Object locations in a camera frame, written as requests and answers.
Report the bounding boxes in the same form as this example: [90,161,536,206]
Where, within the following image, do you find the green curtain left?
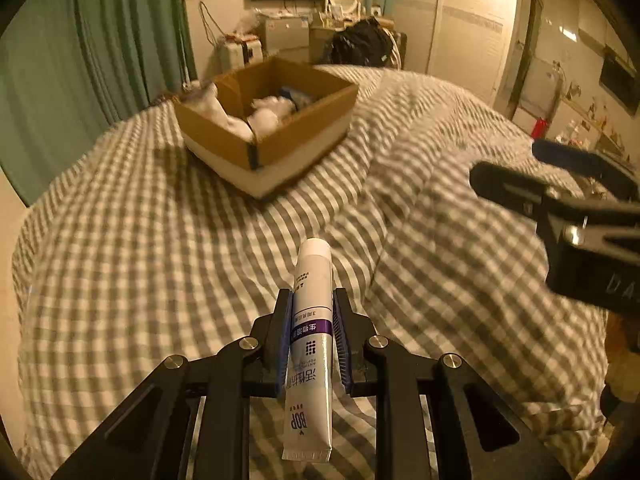
[1,0,196,205]

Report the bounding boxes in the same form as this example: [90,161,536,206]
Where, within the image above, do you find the white toothpaste tube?
[282,238,334,463]

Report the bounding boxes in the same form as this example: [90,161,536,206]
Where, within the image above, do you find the brown cardboard box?
[172,58,358,198]

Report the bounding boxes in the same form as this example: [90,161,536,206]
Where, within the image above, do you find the white wardrobe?
[393,0,516,105]

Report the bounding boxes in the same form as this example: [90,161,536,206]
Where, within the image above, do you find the tissue pack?
[279,87,314,110]

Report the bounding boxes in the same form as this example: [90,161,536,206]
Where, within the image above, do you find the grey checkered bed cover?
[13,67,608,479]

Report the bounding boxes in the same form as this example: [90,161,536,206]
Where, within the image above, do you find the red fire extinguisher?
[530,118,549,140]

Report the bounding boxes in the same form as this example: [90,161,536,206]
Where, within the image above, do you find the white suitcase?
[219,37,262,74]

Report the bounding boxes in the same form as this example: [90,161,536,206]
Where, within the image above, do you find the black bag on chair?
[323,18,401,70]

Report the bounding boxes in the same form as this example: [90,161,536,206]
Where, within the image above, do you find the white round bottle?
[247,110,280,139]

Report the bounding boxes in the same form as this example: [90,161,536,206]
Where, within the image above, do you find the white sock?
[183,82,255,143]
[252,96,296,119]

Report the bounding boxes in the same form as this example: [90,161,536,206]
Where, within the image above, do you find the grey mini fridge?
[262,16,309,63]

